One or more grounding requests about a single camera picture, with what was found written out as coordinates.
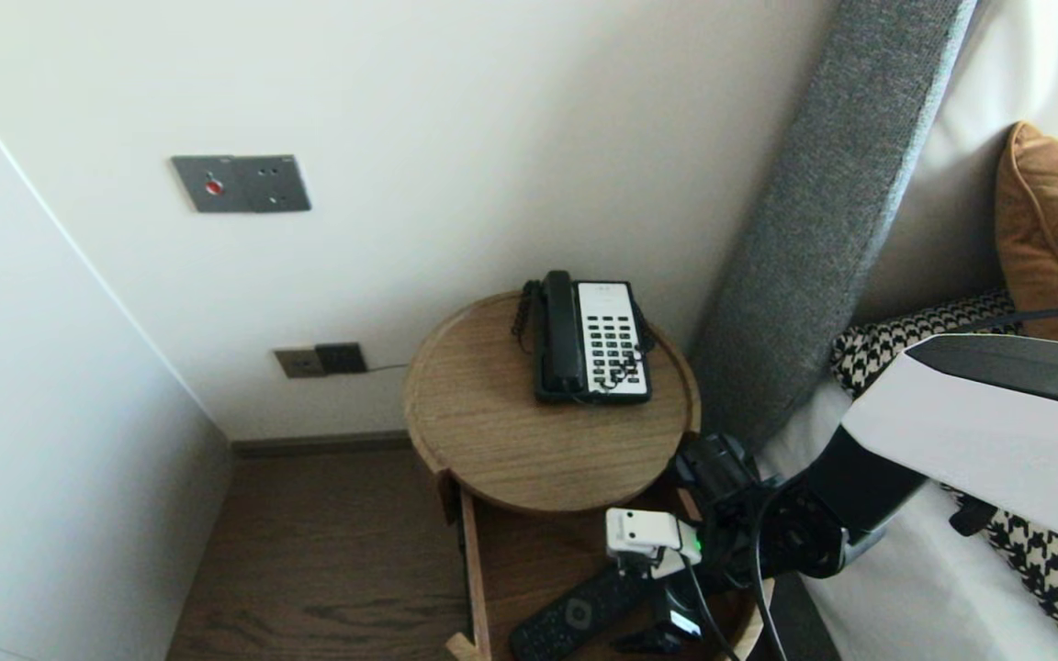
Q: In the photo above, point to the black white-capped right gripper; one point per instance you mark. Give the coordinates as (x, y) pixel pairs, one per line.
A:
(720, 473)

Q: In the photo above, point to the black TV remote control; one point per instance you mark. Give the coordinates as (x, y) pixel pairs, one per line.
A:
(575, 615)

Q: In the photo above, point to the round wooden bedside table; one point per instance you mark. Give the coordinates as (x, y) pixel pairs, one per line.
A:
(529, 569)
(529, 441)

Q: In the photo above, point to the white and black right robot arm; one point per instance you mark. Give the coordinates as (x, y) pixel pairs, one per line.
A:
(979, 431)

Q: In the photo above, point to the black and white desk telephone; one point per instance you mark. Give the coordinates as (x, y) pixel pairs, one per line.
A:
(613, 340)

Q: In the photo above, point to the black telephone handset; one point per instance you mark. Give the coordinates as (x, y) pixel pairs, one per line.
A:
(560, 330)

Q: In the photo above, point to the black white houndstooth pillow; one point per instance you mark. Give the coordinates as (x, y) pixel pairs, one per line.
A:
(878, 353)

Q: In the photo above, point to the brown wooden baseboard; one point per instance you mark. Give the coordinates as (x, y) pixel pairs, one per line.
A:
(327, 445)

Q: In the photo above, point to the grey fabric headboard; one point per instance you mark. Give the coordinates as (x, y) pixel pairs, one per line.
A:
(814, 229)

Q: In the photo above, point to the brown velvet pillow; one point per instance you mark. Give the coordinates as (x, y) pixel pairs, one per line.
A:
(1057, 239)

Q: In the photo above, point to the white bed pillow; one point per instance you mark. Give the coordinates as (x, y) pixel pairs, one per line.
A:
(1034, 64)

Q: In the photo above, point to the grey upholstered bed frame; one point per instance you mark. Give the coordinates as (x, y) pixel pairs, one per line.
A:
(814, 629)

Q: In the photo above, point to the dark grey wall power socket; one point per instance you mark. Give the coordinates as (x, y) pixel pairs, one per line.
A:
(341, 358)

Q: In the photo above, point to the beige wall socket plate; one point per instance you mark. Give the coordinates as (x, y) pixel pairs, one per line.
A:
(298, 364)

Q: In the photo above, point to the grey wall switch panel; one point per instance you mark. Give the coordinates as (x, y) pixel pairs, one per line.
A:
(241, 184)

